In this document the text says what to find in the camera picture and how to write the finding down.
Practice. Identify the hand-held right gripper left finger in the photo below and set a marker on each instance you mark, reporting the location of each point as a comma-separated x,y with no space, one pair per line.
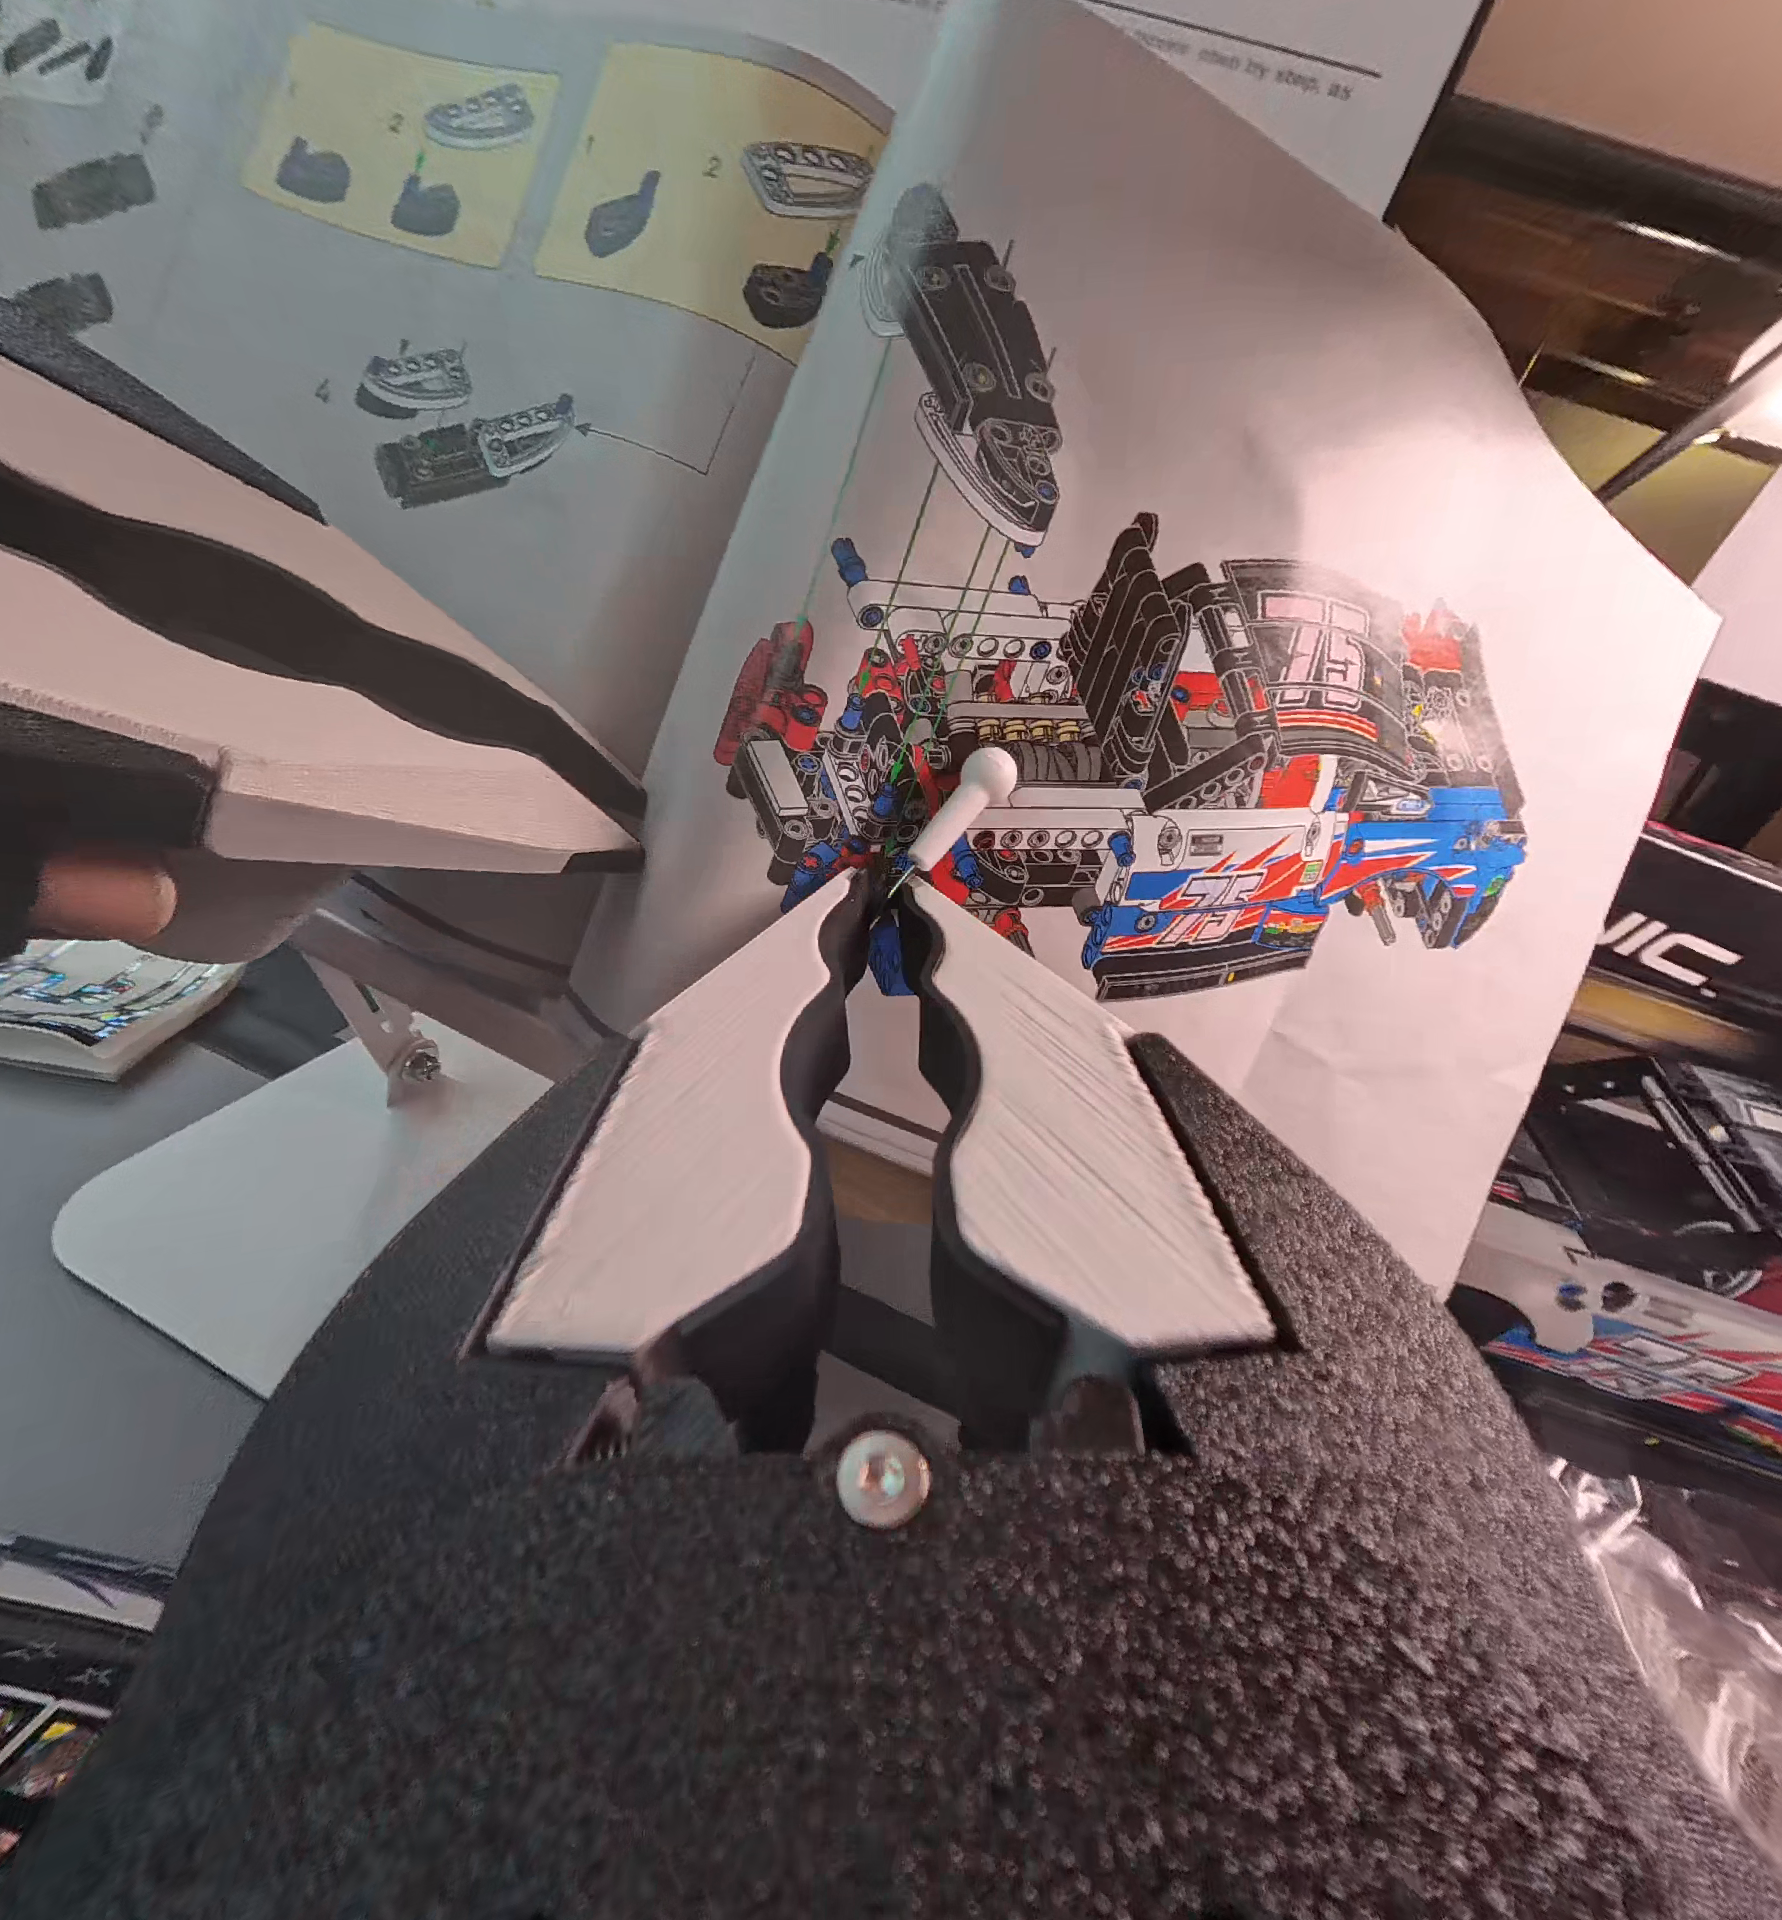
651,1186

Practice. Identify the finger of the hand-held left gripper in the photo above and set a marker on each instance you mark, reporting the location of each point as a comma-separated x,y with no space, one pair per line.
411,608
380,796

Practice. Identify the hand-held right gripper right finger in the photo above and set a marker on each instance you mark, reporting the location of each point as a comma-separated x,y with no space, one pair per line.
1101,1186

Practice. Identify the white ball-head pin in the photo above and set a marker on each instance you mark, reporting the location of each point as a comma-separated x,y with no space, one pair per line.
987,777

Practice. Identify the person's left hand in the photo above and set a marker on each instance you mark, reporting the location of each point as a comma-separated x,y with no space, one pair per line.
112,899

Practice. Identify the holographic sticker sheet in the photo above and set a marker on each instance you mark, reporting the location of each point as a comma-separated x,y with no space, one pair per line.
67,1035

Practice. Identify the white book stand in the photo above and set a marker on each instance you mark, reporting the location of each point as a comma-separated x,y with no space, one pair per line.
230,1200

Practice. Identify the black car model box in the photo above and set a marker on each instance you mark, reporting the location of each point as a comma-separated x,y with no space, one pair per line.
1701,1141

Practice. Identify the printed colour car sheet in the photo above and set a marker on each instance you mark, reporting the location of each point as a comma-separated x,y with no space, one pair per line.
1355,450

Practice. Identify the clear plastic bag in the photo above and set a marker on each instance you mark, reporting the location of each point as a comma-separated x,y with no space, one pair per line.
1732,1650

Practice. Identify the white text sheet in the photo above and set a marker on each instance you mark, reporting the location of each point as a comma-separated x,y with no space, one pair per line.
1282,38

